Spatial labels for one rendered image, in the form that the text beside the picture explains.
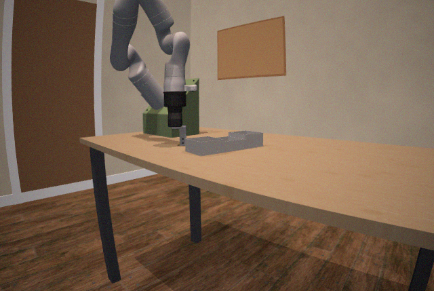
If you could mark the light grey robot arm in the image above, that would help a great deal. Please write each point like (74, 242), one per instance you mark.
(124, 55)

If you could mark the grey rack of three labelled bins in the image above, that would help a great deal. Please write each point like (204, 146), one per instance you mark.
(235, 141)

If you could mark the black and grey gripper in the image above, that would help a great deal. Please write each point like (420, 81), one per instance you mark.
(174, 99)

